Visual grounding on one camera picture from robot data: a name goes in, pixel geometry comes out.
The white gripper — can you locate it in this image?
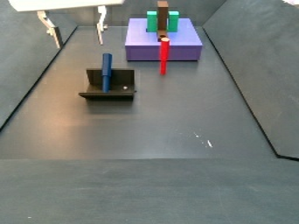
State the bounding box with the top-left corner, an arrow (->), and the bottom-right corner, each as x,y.
8,0 -> 126,49

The blue peg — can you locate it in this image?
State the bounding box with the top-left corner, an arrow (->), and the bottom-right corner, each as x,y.
102,53 -> 112,93

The black angle fixture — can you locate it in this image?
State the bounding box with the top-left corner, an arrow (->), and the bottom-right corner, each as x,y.
79,68 -> 136,100

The purple base block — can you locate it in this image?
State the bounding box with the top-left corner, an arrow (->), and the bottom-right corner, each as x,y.
126,18 -> 203,61

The green block left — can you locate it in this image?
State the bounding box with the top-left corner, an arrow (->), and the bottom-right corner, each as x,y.
146,10 -> 158,32

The green block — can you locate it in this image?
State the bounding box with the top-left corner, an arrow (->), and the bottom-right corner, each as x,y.
167,11 -> 180,32
146,10 -> 158,32

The red peg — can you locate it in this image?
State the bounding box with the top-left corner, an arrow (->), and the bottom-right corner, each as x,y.
160,38 -> 171,75

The green block right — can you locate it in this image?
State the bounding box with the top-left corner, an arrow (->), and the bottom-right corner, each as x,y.
167,11 -> 180,32

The brown bracket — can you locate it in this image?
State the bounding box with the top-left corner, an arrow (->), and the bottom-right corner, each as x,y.
156,1 -> 168,40

